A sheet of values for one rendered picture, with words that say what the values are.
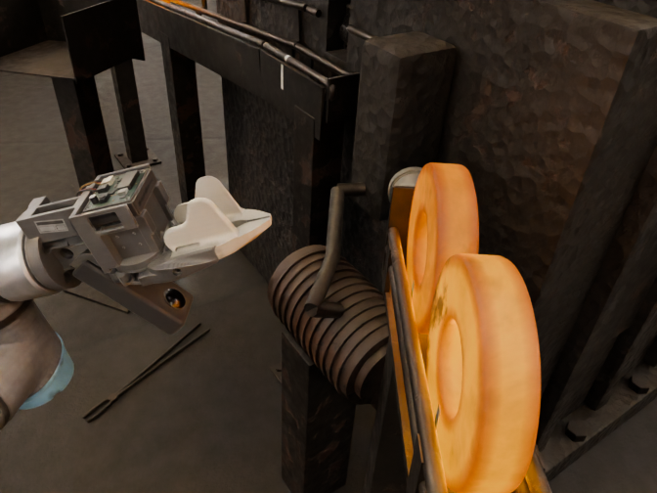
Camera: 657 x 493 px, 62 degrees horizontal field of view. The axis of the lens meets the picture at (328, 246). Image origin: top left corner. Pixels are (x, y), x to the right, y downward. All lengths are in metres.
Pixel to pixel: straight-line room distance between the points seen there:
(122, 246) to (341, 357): 0.29
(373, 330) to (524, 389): 0.37
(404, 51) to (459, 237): 0.32
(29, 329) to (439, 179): 0.43
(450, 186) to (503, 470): 0.22
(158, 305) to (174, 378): 0.77
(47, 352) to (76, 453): 0.62
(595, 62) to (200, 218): 0.42
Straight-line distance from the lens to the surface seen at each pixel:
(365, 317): 0.68
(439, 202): 0.45
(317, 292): 0.66
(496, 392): 0.32
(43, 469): 1.26
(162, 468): 1.20
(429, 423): 0.38
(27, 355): 0.64
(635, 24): 0.63
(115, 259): 0.52
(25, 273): 0.56
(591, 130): 0.65
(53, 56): 1.34
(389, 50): 0.70
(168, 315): 0.56
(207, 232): 0.49
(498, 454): 0.33
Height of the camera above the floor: 1.01
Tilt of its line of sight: 37 degrees down
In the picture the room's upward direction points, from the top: 4 degrees clockwise
